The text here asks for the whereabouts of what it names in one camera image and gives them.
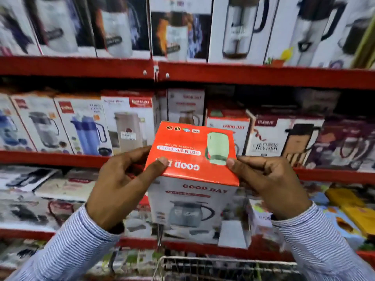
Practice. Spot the white box with blue flasks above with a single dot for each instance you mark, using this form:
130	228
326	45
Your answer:
85	128

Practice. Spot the orange-topped white jug box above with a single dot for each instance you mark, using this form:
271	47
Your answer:
228	125

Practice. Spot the white box with blue kettle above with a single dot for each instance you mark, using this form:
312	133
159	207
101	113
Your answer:
11	131

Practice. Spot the person's left forearm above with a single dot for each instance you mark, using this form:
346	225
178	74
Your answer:
70	248

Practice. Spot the flat white appliance box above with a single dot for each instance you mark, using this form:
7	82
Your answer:
26	177

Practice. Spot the white box with grey jug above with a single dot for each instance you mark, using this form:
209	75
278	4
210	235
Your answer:
41	125

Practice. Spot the person's left thumb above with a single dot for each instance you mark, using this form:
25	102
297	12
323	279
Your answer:
151	175

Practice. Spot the person's right hand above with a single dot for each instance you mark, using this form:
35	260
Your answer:
272	190

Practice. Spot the white box with black-brown jug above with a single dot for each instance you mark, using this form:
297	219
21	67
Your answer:
281	137

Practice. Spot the flat box with cooker print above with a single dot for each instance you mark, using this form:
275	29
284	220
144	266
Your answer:
32	213

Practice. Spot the white box with brown jug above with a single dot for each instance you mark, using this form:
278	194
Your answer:
186	106

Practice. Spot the person's right thumb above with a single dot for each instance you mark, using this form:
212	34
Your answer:
241	172

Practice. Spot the yellow packet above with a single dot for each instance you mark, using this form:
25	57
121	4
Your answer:
354	207

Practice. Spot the white box with beige flask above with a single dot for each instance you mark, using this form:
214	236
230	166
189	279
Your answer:
129	125

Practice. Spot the person's left hand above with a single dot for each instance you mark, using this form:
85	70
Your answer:
111	190

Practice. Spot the small white colourful box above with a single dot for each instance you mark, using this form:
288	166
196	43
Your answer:
260	219

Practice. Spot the dark purple jug box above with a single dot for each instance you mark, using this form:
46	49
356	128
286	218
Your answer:
342	143

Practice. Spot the red metal shelf rack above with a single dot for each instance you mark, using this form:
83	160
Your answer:
234	75

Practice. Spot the row of tall flask boxes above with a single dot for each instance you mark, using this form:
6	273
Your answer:
187	29

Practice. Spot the colourful printed box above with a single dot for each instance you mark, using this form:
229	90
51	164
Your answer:
342	228

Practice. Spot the person's right forearm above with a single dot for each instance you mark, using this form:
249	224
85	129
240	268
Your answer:
319	245

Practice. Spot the flat cream box red label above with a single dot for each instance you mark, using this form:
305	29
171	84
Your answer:
70	187

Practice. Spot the orange and white jug box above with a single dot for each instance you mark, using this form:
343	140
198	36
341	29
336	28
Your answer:
190	201

